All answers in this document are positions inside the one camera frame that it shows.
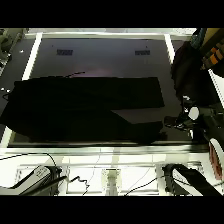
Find silver frame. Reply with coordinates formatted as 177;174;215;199
0;28;224;197

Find black pants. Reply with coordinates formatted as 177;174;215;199
0;75;166;145

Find orange striped garment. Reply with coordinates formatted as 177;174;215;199
199;28;224;80

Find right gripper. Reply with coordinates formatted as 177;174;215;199
164;114;191;130

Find red-brown garment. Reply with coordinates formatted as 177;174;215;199
208;137;224;182

